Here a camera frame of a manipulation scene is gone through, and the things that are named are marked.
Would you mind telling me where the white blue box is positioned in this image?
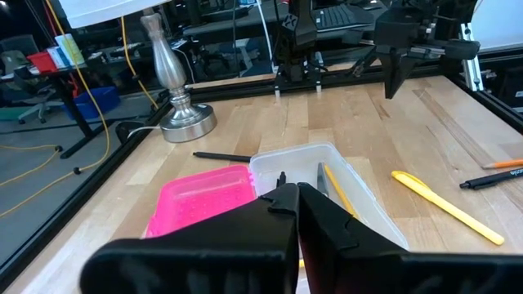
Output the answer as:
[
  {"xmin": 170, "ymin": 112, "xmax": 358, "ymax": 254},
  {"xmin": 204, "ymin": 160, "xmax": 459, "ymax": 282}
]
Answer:
[{"xmin": 46, "ymin": 45, "xmax": 69, "ymax": 70}]

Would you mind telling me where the black aluminium table frame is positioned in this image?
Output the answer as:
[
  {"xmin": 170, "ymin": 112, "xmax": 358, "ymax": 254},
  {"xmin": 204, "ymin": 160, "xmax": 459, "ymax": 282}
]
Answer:
[{"xmin": 0, "ymin": 52, "xmax": 523, "ymax": 283}]

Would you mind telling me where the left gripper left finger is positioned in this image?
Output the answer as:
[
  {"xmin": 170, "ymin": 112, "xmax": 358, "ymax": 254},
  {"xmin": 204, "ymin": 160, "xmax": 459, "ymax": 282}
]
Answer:
[{"xmin": 79, "ymin": 182, "xmax": 301, "ymax": 294}]

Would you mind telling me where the yellow highlighter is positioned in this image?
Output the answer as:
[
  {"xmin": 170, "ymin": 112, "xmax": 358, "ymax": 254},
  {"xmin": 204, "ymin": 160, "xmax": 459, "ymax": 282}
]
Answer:
[{"xmin": 390, "ymin": 169, "xmax": 507, "ymax": 247}]

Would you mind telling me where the black side table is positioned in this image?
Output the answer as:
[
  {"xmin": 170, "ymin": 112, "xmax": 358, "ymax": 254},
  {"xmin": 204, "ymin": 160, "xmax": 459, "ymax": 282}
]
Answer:
[{"xmin": 11, "ymin": 38, "xmax": 193, "ymax": 160}]

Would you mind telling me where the orange pencil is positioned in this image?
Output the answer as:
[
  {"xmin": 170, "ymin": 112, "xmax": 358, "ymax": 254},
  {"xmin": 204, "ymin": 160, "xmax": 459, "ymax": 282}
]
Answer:
[{"xmin": 481, "ymin": 158, "xmax": 523, "ymax": 171}]

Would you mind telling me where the white lamp cord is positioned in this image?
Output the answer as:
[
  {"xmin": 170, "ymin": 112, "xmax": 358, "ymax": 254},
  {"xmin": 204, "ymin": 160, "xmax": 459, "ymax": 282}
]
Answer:
[{"xmin": 126, "ymin": 124, "xmax": 165, "ymax": 140}]

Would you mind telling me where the red box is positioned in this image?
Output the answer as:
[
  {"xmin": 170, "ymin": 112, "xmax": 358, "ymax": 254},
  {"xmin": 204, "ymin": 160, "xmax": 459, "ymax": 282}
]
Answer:
[{"xmin": 26, "ymin": 51, "xmax": 59, "ymax": 75}]

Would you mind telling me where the black keyboard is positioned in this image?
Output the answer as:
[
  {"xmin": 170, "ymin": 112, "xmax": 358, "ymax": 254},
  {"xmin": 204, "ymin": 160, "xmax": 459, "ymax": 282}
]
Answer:
[{"xmin": 312, "ymin": 2, "xmax": 376, "ymax": 33}]

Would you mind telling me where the clear plastic supply box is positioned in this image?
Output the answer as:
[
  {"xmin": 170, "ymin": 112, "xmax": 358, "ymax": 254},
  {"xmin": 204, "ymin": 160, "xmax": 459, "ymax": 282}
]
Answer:
[{"xmin": 248, "ymin": 141, "xmax": 410, "ymax": 251}]

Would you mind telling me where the blue plastic bin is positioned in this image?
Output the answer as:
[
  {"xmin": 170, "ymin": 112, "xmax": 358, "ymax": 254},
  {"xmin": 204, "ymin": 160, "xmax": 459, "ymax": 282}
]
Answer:
[{"xmin": 61, "ymin": 85, "xmax": 123, "ymax": 121}]

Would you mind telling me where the grey office chair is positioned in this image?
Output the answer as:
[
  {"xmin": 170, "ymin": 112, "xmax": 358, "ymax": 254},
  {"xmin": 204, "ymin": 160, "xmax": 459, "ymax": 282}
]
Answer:
[{"xmin": 0, "ymin": 33, "xmax": 58, "ymax": 126}]

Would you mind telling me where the pink plastic box lid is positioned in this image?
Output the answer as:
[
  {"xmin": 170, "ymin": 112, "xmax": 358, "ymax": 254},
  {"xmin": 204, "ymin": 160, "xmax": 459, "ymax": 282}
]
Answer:
[{"xmin": 144, "ymin": 163, "xmax": 258, "ymax": 240}]

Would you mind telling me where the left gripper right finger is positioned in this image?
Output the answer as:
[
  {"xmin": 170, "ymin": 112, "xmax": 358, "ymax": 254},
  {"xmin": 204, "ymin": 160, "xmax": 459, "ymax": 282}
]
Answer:
[{"xmin": 297, "ymin": 182, "xmax": 523, "ymax": 294}]

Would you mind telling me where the black pen white print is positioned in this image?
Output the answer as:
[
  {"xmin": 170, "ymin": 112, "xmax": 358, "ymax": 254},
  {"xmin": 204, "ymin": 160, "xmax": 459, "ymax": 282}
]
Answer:
[{"xmin": 458, "ymin": 167, "xmax": 523, "ymax": 191}]

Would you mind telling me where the yellow cable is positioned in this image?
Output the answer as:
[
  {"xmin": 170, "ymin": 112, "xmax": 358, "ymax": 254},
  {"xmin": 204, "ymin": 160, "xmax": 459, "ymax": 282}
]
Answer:
[
  {"xmin": 119, "ymin": 15, "xmax": 160, "ymax": 110},
  {"xmin": 0, "ymin": 0, "xmax": 112, "ymax": 220}
]

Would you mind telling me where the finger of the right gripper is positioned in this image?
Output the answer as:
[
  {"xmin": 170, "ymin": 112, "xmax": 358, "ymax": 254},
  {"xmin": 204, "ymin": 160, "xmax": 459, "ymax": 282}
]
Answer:
[
  {"xmin": 375, "ymin": 45, "xmax": 396, "ymax": 100},
  {"xmin": 391, "ymin": 46, "xmax": 420, "ymax": 100}
]

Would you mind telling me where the yellow pencil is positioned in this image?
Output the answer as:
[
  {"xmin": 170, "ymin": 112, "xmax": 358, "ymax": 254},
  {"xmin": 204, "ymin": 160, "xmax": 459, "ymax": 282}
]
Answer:
[{"xmin": 323, "ymin": 163, "xmax": 361, "ymax": 221}]

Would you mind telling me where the silver lamp white shade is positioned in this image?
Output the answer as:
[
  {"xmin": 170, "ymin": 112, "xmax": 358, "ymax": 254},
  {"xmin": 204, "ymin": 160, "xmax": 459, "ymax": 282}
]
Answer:
[{"xmin": 58, "ymin": 0, "xmax": 218, "ymax": 145}]

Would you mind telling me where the white cable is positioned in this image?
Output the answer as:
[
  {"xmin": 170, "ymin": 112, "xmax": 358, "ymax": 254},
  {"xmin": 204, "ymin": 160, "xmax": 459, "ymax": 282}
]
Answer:
[{"xmin": 255, "ymin": 0, "xmax": 277, "ymax": 74}]

